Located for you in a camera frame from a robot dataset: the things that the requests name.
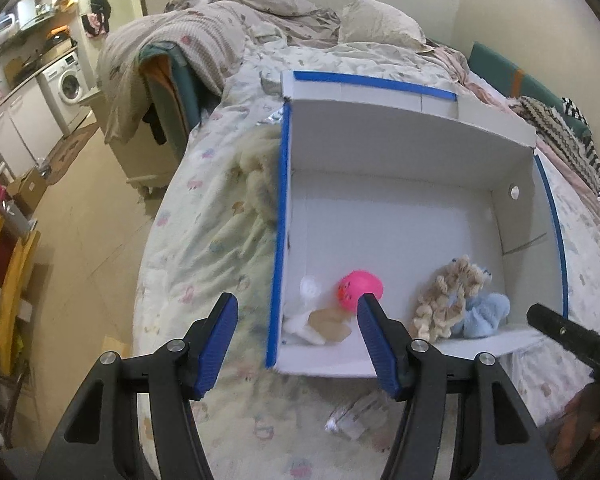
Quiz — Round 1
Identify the brown cardboard box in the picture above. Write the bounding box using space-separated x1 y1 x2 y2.
5 167 51 216

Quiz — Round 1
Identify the white floor cabinet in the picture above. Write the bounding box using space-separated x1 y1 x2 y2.
0 77 63 176

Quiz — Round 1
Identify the teal headboard cushion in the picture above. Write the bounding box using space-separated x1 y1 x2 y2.
467 41 588 126

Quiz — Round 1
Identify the beige pillow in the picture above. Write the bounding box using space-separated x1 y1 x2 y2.
337 0 428 53

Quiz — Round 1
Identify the clear plastic wrapper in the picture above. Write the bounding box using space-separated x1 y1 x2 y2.
325 390 396 441

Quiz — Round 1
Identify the beige crocheted plush toy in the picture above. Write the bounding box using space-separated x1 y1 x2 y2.
411 256 493 345

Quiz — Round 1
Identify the pink squishy ball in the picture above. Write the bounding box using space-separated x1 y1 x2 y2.
336 270 385 313

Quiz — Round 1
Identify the beige printed duvet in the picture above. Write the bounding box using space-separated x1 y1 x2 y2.
165 0 341 46

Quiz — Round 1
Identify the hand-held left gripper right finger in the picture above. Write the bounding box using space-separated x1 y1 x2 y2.
356 294 563 480

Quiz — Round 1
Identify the pink blanket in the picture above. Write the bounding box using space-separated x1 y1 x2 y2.
425 40 521 111

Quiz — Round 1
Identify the yellow wooden rack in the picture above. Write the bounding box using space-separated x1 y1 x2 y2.
0 182 41 376

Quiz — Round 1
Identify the small white soft ball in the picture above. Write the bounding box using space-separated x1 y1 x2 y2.
300 276 323 306

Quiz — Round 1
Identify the white washing machine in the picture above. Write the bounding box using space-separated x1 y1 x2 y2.
37 50 98 128

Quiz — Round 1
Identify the teal chair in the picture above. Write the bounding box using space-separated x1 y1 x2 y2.
140 42 203 161

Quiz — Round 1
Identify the black hanging clothing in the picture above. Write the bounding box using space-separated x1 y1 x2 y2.
80 0 112 38

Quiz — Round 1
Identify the white plush toy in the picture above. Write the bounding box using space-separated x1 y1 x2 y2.
282 305 353 346

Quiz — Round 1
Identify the silver foil wrapper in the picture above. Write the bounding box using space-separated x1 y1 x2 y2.
256 107 285 128

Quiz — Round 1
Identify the white cardboard box blue tape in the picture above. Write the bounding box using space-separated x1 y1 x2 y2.
264 70 571 378

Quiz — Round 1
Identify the brown knitted blanket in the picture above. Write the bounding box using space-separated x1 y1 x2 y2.
510 96 600 181

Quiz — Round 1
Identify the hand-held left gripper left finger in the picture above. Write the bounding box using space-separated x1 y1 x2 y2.
35 292 240 480

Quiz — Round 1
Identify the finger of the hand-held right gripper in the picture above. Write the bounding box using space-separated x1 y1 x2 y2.
526 302 600 386

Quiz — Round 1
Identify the black and white striped cloth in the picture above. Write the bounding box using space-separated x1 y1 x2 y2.
560 95 600 246

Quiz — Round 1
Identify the cream fluffy plush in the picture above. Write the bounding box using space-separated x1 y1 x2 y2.
232 125 283 226

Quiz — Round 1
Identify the beige textured blanket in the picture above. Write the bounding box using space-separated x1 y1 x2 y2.
97 2 251 146

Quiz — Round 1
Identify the light blue plush toy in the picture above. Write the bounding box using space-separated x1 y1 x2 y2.
450 290 512 338

